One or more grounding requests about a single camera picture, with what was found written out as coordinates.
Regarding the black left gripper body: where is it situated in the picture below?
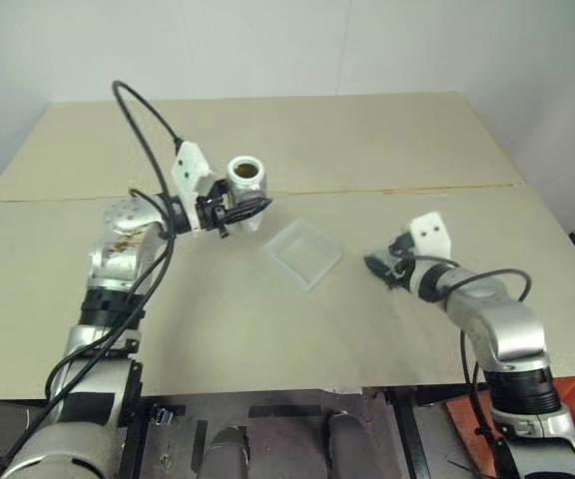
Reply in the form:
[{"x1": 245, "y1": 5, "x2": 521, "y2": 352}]
[{"x1": 195, "y1": 189, "x2": 235, "y2": 240}]

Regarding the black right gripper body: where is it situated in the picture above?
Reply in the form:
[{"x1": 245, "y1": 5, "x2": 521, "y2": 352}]
[{"x1": 386, "y1": 233, "x2": 416, "y2": 291}]

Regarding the white jar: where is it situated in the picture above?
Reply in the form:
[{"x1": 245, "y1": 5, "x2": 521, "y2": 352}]
[{"x1": 225, "y1": 155, "x2": 272, "y2": 234}]

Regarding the clear plastic box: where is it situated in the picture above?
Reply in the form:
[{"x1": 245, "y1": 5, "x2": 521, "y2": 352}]
[{"x1": 263, "y1": 218, "x2": 342, "y2": 290}]

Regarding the dark rounded grey shape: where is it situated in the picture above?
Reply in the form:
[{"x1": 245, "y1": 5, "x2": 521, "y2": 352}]
[
  {"x1": 202, "y1": 425, "x2": 250, "y2": 479},
  {"x1": 322, "y1": 409, "x2": 384, "y2": 479}
]

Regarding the orange floor sheet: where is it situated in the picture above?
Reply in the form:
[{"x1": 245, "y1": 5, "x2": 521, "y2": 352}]
[{"x1": 444, "y1": 376, "x2": 575, "y2": 479}]

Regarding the black tape strip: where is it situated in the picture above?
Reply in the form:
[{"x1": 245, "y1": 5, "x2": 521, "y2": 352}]
[{"x1": 194, "y1": 420, "x2": 210, "y2": 471}]

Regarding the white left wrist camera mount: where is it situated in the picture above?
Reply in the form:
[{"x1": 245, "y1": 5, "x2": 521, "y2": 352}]
[{"x1": 171, "y1": 141, "x2": 217, "y2": 232}]

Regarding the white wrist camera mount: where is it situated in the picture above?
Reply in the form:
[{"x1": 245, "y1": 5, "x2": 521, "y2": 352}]
[
  {"x1": 409, "y1": 212, "x2": 452, "y2": 260},
  {"x1": 171, "y1": 141, "x2": 217, "y2": 232}
]

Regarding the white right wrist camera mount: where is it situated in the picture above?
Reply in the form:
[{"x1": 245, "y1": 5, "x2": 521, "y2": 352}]
[{"x1": 409, "y1": 212, "x2": 452, "y2": 260}]

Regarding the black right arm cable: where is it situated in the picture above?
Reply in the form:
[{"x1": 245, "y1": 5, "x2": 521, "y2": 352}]
[{"x1": 406, "y1": 254, "x2": 533, "y2": 479}]

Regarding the black table frame bar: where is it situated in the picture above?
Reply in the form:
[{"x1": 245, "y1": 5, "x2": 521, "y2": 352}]
[
  {"x1": 117, "y1": 396, "x2": 160, "y2": 479},
  {"x1": 384, "y1": 386, "x2": 431, "y2": 479}
]

